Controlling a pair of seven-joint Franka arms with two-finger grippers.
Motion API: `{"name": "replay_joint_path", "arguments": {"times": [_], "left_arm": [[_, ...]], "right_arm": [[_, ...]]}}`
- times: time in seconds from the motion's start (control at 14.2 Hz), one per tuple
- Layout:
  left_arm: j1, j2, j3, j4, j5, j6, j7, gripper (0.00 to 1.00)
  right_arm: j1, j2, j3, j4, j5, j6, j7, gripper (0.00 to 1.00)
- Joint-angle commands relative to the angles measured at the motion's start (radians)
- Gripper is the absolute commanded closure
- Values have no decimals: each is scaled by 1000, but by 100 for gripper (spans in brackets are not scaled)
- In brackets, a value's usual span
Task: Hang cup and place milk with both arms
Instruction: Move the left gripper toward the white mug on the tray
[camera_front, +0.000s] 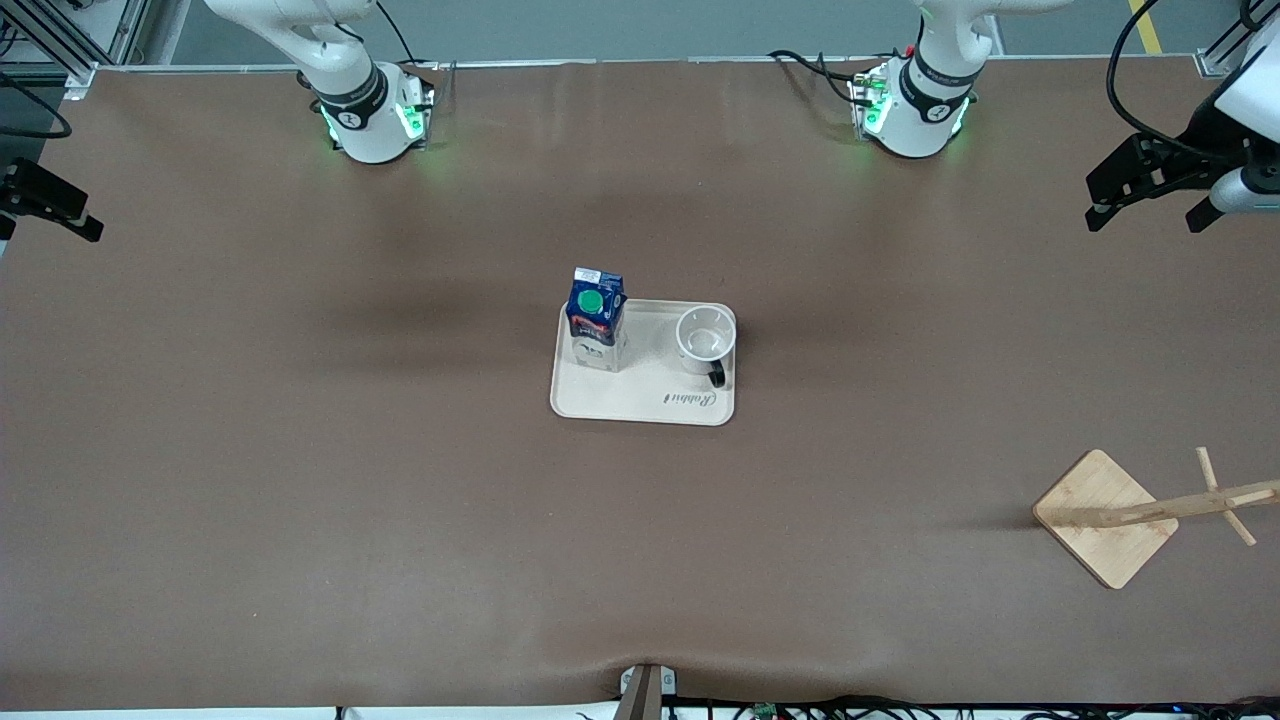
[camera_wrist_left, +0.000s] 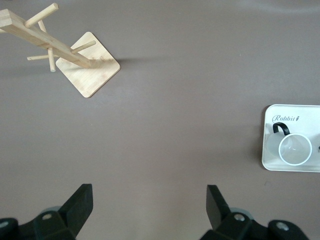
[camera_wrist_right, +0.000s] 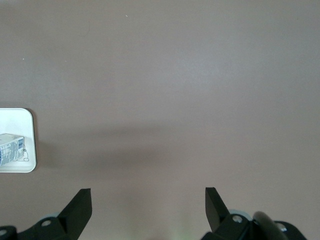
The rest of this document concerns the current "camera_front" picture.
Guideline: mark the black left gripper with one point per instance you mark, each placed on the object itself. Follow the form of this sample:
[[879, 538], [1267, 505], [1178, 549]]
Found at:
[[1203, 143]]

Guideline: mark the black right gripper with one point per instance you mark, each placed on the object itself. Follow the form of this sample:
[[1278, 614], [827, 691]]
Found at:
[[30, 187]]

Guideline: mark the blue milk carton green cap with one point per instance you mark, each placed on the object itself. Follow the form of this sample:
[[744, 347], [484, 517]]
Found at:
[[596, 320]]

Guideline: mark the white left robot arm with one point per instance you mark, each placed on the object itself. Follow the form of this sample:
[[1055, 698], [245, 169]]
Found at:
[[925, 110]]

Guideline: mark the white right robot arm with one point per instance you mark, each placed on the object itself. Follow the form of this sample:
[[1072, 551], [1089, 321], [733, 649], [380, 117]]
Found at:
[[352, 110]]

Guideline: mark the wooden cup rack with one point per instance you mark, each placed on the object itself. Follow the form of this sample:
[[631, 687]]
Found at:
[[1100, 515]]

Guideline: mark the brown table mat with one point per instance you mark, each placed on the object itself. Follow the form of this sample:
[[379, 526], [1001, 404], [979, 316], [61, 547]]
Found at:
[[300, 550]]

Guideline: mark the beige plastic tray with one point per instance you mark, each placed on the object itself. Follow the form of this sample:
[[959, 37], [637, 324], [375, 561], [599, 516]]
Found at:
[[650, 395]]

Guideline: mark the small green circuit board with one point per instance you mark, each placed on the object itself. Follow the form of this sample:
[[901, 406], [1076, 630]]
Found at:
[[766, 711]]

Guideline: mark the aluminium frame profile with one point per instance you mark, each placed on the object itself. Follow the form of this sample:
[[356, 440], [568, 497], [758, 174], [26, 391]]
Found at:
[[1225, 55], [60, 35]]

